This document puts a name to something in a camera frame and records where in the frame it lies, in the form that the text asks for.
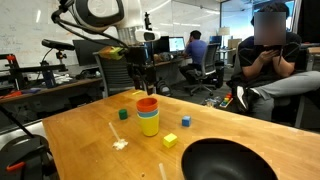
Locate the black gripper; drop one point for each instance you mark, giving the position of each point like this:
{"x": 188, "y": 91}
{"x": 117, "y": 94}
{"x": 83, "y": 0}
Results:
{"x": 141, "y": 56}

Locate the orange plastic cup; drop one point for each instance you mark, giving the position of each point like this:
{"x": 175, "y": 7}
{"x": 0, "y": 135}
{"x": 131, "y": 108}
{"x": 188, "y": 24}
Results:
{"x": 147, "y": 105}

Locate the blue plastic cup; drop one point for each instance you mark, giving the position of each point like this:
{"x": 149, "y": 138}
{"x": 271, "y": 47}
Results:
{"x": 148, "y": 114}

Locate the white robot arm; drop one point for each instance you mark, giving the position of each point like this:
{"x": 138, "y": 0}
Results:
{"x": 130, "y": 13}

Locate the gray mesh office chair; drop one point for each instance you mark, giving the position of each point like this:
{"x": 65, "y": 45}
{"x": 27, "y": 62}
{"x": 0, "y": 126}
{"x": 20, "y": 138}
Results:
{"x": 113, "y": 76}

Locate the small dark computer monitor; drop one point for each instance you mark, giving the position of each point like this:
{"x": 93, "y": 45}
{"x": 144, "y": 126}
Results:
{"x": 163, "y": 45}

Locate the green cylinder block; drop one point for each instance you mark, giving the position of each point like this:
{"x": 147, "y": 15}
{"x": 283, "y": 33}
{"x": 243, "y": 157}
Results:
{"x": 123, "y": 114}

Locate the yellow plastic cup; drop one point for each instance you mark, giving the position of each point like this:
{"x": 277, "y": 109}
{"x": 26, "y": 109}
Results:
{"x": 149, "y": 126}

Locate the lit computer monitor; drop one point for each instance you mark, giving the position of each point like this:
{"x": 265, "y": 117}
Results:
{"x": 176, "y": 44}

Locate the blue cube block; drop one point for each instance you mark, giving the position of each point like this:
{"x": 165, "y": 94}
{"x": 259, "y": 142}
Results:
{"x": 186, "y": 121}

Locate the person in blue shirt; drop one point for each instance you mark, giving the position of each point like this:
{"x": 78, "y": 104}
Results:
{"x": 196, "y": 50}

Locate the yellow cube block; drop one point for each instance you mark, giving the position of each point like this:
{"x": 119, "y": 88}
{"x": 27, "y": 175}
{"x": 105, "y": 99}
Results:
{"x": 170, "y": 141}

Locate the crumpled clear plastic wrap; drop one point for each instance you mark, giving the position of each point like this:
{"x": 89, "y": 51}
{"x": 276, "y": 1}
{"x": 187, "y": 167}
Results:
{"x": 210, "y": 102}

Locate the gray swivel office chair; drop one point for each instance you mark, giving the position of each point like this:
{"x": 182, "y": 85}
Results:
{"x": 211, "y": 56}

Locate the wooden side desk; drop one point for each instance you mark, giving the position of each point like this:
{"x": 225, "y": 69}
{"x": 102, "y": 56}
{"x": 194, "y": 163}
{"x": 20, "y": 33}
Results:
{"x": 66, "y": 85}

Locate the white cloth pile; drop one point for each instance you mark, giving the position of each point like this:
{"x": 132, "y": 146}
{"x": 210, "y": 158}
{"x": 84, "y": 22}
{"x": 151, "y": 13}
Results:
{"x": 62, "y": 79}

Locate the colorful stacking toy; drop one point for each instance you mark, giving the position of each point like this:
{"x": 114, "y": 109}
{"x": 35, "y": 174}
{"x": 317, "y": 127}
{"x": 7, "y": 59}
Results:
{"x": 226, "y": 100}

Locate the white shade lamp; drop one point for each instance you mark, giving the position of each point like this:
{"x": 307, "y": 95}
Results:
{"x": 224, "y": 31}

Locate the black and red stand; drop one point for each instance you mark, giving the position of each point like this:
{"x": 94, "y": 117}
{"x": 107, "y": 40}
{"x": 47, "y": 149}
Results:
{"x": 33, "y": 69}

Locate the black bowl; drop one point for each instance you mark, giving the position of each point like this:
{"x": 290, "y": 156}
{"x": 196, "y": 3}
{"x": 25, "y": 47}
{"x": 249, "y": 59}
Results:
{"x": 226, "y": 163}

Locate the person in black shirt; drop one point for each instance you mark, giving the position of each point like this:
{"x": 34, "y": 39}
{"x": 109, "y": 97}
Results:
{"x": 263, "y": 60}

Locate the black tripod leg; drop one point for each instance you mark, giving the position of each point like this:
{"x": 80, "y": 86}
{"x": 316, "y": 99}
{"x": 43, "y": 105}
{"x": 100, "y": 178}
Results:
{"x": 16, "y": 121}

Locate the black round equipment case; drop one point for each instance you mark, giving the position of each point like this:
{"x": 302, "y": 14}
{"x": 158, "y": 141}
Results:
{"x": 23, "y": 150}

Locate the wrist camera with green mount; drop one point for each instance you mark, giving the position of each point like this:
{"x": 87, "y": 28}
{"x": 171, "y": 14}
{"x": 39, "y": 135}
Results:
{"x": 113, "y": 53}

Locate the black camera on stand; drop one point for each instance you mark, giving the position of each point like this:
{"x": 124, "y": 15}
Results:
{"x": 56, "y": 44}

